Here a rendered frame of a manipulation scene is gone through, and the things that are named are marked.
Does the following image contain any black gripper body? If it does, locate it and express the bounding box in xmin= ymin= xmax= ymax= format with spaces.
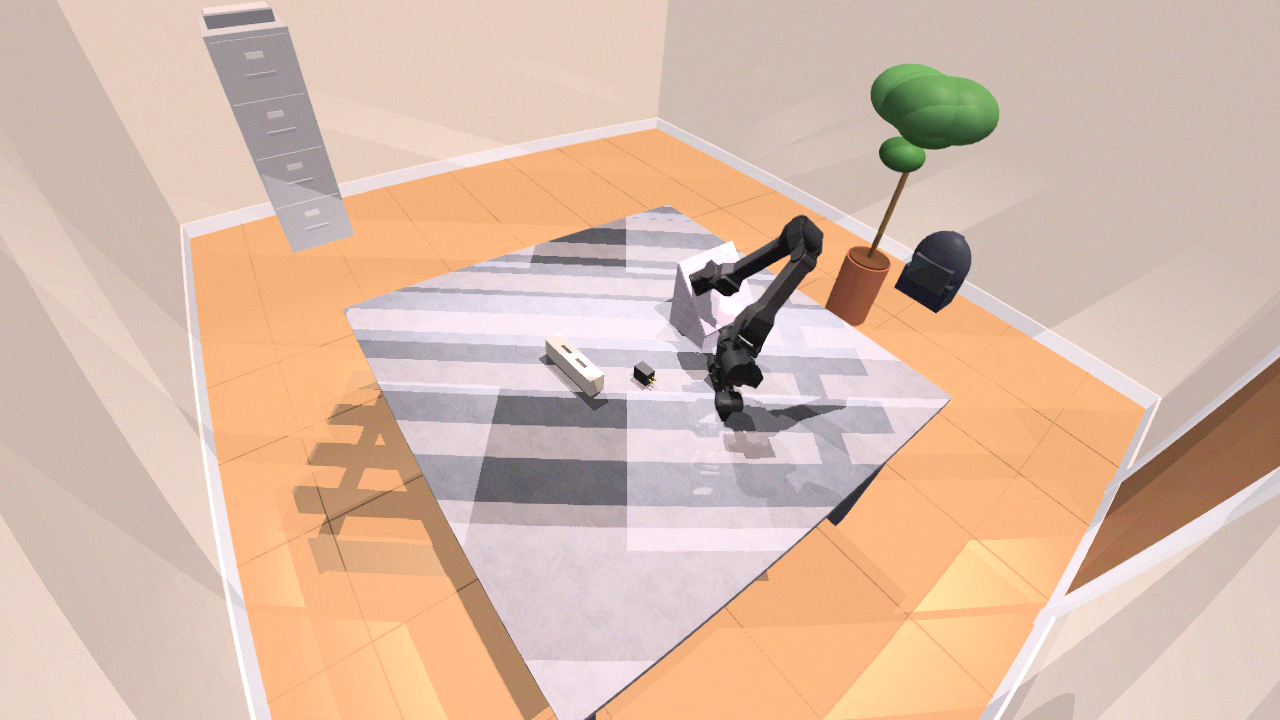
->
xmin=707 ymin=355 xmax=744 ymax=413

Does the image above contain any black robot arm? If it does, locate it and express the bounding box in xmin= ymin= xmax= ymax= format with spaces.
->
xmin=689 ymin=214 xmax=824 ymax=389

